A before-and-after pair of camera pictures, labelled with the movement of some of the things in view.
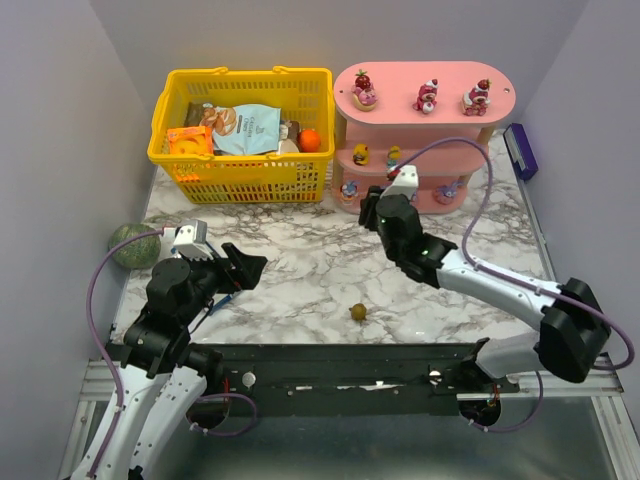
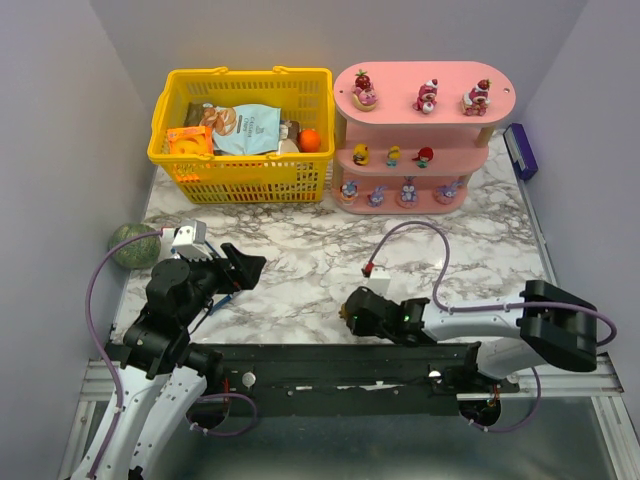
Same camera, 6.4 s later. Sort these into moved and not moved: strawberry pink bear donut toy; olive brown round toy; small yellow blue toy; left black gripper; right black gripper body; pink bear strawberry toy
Moved: olive brown round toy; right black gripper body
Not moved: strawberry pink bear donut toy; left black gripper; pink bear strawberry toy; small yellow blue toy
